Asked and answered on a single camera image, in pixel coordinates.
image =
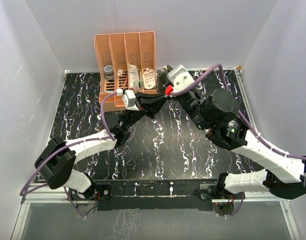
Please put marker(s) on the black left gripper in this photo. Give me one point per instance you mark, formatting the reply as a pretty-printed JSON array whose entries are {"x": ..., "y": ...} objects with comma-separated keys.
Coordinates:
[{"x": 149, "y": 103}]

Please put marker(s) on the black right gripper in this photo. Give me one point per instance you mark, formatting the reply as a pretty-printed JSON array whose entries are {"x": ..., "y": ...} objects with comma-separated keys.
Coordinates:
[{"x": 168, "y": 68}]

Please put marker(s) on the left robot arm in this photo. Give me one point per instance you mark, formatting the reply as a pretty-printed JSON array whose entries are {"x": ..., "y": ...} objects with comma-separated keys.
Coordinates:
[{"x": 55, "y": 164}]

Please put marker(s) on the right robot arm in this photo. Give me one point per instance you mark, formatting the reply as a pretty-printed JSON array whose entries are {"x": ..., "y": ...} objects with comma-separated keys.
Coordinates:
[{"x": 282, "y": 174}]

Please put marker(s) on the oval white blister pack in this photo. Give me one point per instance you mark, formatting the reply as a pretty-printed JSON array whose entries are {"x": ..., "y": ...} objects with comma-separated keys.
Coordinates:
[{"x": 148, "y": 79}]

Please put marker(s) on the white product packet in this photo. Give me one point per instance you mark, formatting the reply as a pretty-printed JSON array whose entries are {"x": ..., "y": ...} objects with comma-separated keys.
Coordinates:
[{"x": 133, "y": 77}]

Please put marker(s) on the small white card box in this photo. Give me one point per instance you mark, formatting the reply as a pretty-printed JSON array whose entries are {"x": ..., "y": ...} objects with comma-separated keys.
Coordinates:
[{"x": 120, "y": 72}]

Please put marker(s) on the orange plastic desk organizer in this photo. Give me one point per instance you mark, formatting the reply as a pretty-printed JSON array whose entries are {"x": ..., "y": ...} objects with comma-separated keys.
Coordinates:
[{"x": 120, "y": 50}]

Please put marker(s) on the grey round tin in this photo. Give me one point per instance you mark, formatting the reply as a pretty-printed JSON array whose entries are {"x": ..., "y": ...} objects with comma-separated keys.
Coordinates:
[{"x": 109, "y": 72}]

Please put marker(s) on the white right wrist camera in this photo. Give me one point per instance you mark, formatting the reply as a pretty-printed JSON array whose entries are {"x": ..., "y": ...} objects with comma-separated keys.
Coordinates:
[{"x": 181, "y": 81}]

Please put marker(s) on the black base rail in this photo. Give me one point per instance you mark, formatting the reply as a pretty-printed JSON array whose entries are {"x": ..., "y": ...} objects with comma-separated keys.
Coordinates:
[{"x": 154, "y": 194}]

